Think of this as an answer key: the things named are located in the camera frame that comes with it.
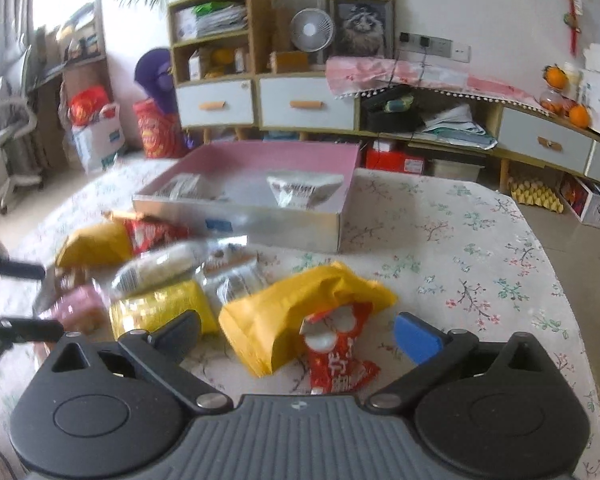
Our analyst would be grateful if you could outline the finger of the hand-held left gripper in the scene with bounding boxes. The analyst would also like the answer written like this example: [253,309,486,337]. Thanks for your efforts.
[0,305,65,373]
[0,255,46,286]

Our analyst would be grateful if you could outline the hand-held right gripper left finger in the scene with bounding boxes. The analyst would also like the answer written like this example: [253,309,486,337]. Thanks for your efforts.
[40,310,233,413]

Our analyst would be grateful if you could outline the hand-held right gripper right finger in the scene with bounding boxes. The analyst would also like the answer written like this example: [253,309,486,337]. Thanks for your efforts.
[362,311,551,411]

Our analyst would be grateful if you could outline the yellow snack packet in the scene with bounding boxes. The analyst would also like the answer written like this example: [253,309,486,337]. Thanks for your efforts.
[109,280,220,342]

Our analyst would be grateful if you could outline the pink snack packet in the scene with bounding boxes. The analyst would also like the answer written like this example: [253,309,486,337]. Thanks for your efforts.
[40,284,112,333]

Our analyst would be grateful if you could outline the long white snack packet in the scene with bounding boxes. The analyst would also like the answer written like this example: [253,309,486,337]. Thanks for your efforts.
[111,241,216,297]

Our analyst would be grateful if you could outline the silver snack packet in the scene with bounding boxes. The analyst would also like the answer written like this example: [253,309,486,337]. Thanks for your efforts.
[200,265,278,311]

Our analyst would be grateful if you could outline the yellow red-print snack bag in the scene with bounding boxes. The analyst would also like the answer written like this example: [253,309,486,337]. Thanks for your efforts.
[55,220,133,268]

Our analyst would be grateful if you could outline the red white snack packet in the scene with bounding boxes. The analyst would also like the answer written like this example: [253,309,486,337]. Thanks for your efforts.
[300,302,381,395]

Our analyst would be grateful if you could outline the large yellow snack bag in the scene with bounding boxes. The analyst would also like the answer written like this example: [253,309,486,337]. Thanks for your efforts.
[218,261,398,378]

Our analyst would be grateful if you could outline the clear snack packet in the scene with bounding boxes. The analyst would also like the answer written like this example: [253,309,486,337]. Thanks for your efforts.
[152,174,228,202]

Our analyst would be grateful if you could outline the pink cardboard box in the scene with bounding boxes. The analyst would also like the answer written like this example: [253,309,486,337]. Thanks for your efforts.
[131,141,362,255]

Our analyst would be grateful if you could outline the white grey snack packet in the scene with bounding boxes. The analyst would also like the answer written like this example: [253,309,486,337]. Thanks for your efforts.
[266,172,345,209]

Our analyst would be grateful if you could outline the floral tablecloth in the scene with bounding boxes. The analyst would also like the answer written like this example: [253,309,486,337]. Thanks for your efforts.
[0,157,600,480]

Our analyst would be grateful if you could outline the white blue carton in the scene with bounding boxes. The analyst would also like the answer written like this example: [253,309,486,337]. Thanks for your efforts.
[72,102,127,176]

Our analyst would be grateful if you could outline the white office chair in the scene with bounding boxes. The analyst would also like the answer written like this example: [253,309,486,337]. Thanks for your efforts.
[0,45,43,216]

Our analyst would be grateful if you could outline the translucent storage box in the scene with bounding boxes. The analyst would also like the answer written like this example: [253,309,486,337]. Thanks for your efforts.
[427,157,486,183]

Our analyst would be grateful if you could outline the red box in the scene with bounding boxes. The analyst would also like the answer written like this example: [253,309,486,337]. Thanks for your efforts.
[365,140,427,175]

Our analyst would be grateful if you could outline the red plastic bag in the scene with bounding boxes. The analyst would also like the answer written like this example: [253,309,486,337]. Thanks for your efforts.
[69,85,113,126]

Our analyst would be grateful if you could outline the yellow foam tray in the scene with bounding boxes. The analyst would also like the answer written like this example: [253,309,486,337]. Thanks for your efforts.
[509,175,565,213]

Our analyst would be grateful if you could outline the red gift bag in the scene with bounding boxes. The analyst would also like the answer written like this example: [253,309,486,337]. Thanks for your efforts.
[132,100,188,160]

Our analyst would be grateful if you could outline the wooden bookshelf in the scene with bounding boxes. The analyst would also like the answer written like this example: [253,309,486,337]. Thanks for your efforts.
[30,0,111,171]

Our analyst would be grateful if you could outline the pile of loose papers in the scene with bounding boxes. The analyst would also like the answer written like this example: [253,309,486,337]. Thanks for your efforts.
[415,105,498,150]

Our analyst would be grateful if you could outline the black bag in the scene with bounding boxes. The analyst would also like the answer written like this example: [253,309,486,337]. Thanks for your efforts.
[362,85,423,133]

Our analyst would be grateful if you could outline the tall wooden shelf cabinet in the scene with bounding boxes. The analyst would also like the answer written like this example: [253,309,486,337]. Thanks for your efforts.
[167,0,273,143]

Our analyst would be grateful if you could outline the purple plush toy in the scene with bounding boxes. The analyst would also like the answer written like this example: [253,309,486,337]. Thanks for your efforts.
[134,47,178,116]

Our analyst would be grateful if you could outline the low wooden drawer cabinet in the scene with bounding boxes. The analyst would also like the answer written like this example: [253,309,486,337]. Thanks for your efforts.
[256,72,600,196]

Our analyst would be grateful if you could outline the pink patterned cloth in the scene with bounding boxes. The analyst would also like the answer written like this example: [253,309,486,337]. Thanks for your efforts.
[326,56,546,111]

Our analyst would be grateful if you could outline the yellow item on shelf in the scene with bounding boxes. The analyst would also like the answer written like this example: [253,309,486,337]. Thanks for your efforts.
[205,47,236,78]

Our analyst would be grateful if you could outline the small wooden box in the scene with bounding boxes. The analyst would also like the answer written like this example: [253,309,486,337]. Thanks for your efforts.
[270,51,310,75]

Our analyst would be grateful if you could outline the white appliance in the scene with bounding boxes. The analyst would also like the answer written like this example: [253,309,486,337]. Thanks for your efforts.
[577,42,600,141]

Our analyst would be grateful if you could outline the framed cat picture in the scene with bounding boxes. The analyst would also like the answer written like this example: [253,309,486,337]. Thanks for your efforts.
[325,0,397,61]

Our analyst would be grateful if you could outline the stack of papers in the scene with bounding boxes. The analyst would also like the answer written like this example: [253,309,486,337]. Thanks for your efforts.
[175,2,248,41]

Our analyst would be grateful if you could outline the white desk fan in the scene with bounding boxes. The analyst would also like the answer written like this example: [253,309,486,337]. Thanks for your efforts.
[289,7,335,66]

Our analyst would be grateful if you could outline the red hanging decoration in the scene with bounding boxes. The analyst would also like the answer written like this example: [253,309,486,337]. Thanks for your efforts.
[562,0,583,56]

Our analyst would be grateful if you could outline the wall power outlet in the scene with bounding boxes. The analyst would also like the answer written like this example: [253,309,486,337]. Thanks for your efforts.
[397,32,471,63]

